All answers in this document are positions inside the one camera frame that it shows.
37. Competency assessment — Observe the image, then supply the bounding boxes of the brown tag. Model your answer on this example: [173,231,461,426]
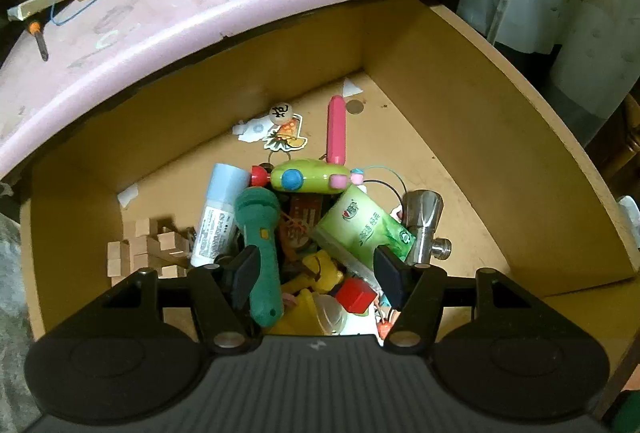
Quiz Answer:
[286,196,323,245]

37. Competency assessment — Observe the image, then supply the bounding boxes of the metal angle valve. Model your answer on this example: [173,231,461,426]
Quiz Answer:
[401,189,453,266]

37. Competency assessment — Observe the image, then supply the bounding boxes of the grey cloth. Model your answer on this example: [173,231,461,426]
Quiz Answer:
[0,183,43,433]

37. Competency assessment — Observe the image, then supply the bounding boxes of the dark green toy flashlight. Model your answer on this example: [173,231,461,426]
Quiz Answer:
[235,187,286,327]

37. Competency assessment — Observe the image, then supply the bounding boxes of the lime green toy car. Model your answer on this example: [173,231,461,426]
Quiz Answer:
[250,158,366,193]

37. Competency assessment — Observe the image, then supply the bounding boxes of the pink tube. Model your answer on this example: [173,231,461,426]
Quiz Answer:
[326,96,347,165]

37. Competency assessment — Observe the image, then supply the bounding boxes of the pile of wooden blocks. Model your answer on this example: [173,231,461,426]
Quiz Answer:
[106,216,198,286]

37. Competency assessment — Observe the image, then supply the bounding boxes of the clear plastic capsule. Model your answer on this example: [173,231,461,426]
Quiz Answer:
[312,295,348,336]

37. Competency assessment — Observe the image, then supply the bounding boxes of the teal cord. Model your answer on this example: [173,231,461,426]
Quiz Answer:
[366,166,408,195]

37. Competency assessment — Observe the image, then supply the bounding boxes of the red cube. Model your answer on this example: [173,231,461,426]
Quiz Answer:
[336,278,378,314]

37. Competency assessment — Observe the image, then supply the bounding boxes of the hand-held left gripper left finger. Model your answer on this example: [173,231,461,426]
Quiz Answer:
[102,247,259,354]

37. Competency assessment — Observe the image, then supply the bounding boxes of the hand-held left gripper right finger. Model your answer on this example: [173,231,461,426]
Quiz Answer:
[374,246,539,354]

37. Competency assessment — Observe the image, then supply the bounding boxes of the light blue glue stick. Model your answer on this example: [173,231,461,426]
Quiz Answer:
[190,163,251,267]

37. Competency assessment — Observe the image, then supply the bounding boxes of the yellow plush toy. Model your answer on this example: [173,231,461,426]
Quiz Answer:
[270,249,346,336]

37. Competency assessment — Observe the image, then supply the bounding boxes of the green tissue packet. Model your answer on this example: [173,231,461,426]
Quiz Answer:
[314,184,417,274]

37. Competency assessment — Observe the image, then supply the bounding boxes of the orange handled screwdriver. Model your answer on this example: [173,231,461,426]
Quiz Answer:
[27,18,49,62]

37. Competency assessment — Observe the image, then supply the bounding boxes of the wooden drawer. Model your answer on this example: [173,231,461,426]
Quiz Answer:
[20,0,640,349]

